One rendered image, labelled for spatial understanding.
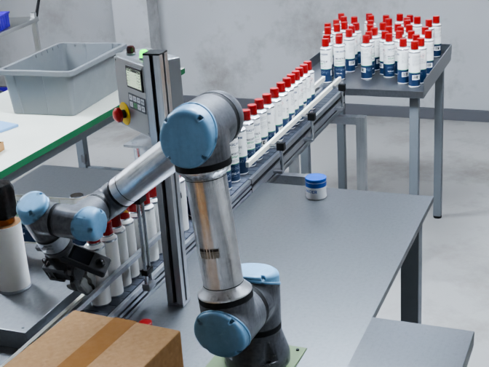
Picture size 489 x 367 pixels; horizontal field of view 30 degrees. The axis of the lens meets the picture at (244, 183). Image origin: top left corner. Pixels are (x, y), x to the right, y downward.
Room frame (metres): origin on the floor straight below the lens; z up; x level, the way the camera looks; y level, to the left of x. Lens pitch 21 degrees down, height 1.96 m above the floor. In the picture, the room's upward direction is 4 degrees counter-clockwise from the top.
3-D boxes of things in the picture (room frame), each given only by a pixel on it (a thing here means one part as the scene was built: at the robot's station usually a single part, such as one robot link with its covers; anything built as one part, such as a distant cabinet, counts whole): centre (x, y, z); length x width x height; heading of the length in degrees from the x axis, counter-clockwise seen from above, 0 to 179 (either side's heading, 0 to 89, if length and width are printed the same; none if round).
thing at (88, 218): (1.88, 0.37, 1.19); 0.11 x 0.11 x 0.08; 66
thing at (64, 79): (4.38, 0.83, 0.91); 0.60 x 0.40 x 0.22; 160
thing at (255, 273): (1.82, 0.00, 1.00); 0.13 x 0.12 x 0.14; 156
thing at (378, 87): (4.29, -0.66, 0.46); 0.72 x 0.62 x 0.93; 157
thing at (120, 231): (2.16, 0.34, 0.98); 0.05 x 0.05 x 0.20
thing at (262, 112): (3.15, -0.07, 0.98); 0.05 x 0.05 x 0.20
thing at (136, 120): (2.22, 0.22, 1.38); 0.17 x 0.10 x 0.19; 32
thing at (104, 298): (2.07, 0.38, 0.98); 0.05 x 0.05 x 0.20
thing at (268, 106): (3.21, -0.10, 0.98); 0.05 x 0.05 x 0.20
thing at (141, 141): (2.58, 0.27, 1.14); 0.14 x 0.11 x 0.01; 157
